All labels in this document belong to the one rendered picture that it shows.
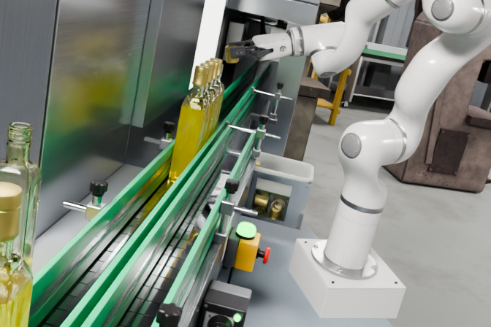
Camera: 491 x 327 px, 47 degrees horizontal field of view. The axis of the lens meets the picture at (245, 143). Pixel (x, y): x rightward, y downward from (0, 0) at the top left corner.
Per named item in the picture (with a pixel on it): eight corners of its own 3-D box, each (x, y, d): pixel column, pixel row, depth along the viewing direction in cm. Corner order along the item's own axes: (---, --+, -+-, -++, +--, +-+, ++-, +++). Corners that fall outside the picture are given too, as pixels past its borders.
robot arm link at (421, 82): (343, 145, 151) (380, 141, 162) (371, 177, 145) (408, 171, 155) (451, -24, 124) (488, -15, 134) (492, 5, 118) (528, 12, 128)
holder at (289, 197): (223, 190, 195) (233, 148, 191) (302, 210, 193) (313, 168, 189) (215, 209, 179) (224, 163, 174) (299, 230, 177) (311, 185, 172)
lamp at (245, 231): (237, 229, 132) (240, 217, 131) (256, 233, 132) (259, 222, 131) (234, 237, 128) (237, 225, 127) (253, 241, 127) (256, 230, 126)
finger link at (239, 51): (256, 58, 156) (231, 61, 156) (253, 55, 159) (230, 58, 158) (255, 47, 155) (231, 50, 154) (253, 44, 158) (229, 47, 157)
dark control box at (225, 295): (203, 316, 109) (211, 278, 107) (242, 327, 108) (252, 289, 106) (193, 341, 101) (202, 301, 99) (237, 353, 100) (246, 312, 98)
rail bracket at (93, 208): (64, 239, 101) (73, 170, 97) (101, 249, 100) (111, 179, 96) (53, 249, 97) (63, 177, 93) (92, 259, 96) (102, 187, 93)
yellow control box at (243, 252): (226, 253, 135) (232, 225, 133) (256, 261, 135) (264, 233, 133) (221, 267, 128) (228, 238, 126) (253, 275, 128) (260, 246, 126)
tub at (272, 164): (243, 172, 193) (249, 148, 190) (307, 187, 191) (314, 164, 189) (236, 189, 176) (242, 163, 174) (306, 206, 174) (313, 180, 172)
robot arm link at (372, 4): (416, 34, 141) (330, 82, 164) (400, -21, 146) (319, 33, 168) (392, 28, 136) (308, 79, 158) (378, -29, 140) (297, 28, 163)
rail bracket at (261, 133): (221, 145, 172) (229, 106, 168) (275, 158, 170) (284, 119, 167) (219, 148, 169) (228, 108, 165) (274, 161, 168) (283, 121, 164)
